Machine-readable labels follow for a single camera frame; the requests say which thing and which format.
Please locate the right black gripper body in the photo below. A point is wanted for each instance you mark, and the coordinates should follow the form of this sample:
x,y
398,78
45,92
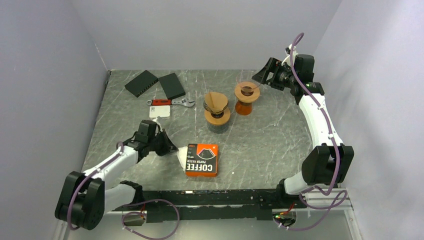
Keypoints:
x,y
286,77

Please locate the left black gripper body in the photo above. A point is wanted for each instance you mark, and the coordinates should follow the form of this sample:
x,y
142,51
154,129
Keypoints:
x,y
152,141

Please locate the orange coffee filter box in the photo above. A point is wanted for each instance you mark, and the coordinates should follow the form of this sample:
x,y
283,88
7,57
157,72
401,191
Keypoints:
x,y
201,160

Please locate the brown paper coffee filter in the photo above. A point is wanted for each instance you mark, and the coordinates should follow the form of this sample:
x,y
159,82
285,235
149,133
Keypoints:
x,y
216,100

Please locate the grey ribbed glass dripper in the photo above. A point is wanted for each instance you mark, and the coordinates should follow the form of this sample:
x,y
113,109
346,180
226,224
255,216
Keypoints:
x,y
215,113

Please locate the white paper coffee filter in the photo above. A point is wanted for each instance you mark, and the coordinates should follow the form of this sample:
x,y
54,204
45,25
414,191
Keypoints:
x,y
182,156

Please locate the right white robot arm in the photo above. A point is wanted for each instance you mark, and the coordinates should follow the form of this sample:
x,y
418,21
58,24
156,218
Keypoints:
x,y
330,158

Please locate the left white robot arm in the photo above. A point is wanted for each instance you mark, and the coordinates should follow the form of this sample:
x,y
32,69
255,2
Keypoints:
x,y
86,196

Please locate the white square adapter box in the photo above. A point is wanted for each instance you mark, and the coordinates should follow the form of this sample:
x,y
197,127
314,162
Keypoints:
x,y
160,111

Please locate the orange glass carafe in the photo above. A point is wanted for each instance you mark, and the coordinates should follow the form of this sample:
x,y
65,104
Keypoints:
x,y
243,108

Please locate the black flat box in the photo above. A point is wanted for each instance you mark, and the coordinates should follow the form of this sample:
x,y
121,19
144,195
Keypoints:
x,y
172,86

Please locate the red handled adjustable wrench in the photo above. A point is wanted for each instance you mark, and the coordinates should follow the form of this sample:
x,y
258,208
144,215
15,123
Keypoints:
x,y
168,102

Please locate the black network switch box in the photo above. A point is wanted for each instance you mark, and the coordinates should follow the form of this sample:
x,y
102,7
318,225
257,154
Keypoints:
x,y
141,83

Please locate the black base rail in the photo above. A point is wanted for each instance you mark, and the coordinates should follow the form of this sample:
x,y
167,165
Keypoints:
x,y
184,205

